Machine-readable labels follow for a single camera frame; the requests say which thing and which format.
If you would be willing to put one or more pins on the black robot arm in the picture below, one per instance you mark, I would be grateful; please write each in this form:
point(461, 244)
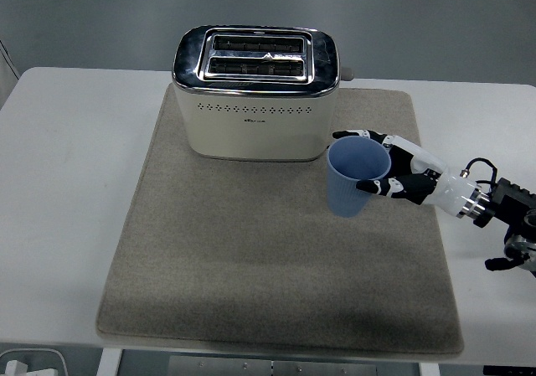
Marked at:
point(511, 200)

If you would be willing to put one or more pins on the grey metal plate with screws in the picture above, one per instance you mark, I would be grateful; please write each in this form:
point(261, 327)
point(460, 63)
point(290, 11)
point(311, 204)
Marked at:
point(272, 367)

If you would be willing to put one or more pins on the beige fabric table mat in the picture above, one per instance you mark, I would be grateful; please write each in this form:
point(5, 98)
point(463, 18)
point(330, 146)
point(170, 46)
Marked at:
point(272, 259)

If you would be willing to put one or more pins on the black object below table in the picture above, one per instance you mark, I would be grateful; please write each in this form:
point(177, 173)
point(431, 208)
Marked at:
point(508, 371)

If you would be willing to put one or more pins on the grey bin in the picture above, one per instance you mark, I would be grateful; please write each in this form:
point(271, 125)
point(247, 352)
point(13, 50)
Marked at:
point(58, 361)

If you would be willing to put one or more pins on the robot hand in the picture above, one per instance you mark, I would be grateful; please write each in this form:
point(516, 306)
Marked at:
point(419, 185)

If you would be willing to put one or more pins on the cream and chrome toaster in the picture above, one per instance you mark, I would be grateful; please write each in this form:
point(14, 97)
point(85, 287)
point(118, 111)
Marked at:
point(255, 133)

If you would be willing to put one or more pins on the white block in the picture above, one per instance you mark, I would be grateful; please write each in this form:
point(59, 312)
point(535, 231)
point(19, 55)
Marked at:
point(17, 368)

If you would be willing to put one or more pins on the blue ribbed plastic cup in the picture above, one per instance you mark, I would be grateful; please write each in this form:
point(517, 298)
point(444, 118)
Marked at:
point(345, 200)

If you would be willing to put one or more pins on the white table leg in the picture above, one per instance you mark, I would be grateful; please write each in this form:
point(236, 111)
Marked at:
point(429, 370)
point(109, 363)

